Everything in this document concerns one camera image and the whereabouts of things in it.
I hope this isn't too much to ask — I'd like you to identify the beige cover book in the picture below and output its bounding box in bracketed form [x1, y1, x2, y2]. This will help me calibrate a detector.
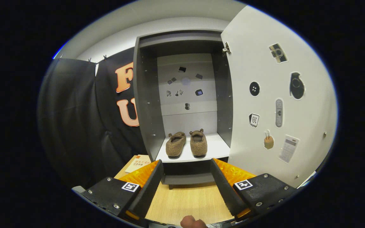
[125, 155, 151, 173]

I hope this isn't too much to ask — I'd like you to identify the beige shoe cabinet door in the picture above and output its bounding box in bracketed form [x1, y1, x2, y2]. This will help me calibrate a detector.
[221, 5, 338, 189]

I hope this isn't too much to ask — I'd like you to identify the row of black cloth clips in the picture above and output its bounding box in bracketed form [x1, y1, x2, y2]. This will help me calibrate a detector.
[87, 54, 107, 63]

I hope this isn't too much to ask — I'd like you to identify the brown fuzzy shoe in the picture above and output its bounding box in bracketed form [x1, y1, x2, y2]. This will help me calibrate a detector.
[189, 129, 208, 157]
[165, 131, 187, 158]

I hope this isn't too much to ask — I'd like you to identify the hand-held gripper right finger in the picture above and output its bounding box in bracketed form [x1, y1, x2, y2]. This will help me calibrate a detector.
[210, 158, 298, 222]

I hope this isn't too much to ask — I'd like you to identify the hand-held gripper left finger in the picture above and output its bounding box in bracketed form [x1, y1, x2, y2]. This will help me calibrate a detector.
[80, 159, 164, 221]

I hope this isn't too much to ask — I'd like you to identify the black backdrop cloth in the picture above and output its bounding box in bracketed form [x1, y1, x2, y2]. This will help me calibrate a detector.
[37, 47, 148, 190]

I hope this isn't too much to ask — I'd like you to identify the dark grey shoe cabinet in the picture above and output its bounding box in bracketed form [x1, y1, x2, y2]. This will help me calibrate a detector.
[133, 29, 234, 190]

